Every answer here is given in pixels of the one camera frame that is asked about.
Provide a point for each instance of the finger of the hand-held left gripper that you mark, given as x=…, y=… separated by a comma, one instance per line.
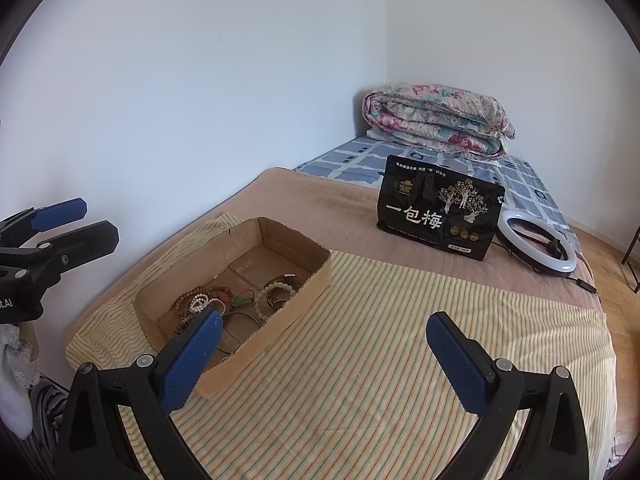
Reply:
x=85, y=242
x=57, y=213

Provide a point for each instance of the zebra striped clothing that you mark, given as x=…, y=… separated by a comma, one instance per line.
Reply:
x=45, y=410

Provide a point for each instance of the person's left forearm white sleeve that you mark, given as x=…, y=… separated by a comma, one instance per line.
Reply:
x=12, y=400

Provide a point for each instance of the tan blanket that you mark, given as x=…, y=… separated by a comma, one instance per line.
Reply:
x=300, y=200

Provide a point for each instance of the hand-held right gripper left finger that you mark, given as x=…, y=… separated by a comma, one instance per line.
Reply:
x=192, y=355

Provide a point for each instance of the cardboard box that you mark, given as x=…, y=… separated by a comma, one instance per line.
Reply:
x=280, y=320

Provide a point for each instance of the black printed bag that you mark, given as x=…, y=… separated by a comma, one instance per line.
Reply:
x=425, y=215

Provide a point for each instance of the blue patterned bed sheet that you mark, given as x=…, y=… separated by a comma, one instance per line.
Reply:
x=360, y=160

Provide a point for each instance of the folded floral quilt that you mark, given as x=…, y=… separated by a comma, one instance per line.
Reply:
x=435, y=115

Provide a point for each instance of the black metal rack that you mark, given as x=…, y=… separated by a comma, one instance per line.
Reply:
x=636, y=260

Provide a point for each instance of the yellow striped cloth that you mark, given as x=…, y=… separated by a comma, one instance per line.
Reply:
x=375, y=335

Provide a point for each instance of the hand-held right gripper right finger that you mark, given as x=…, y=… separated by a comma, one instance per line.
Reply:
x=457, y=360

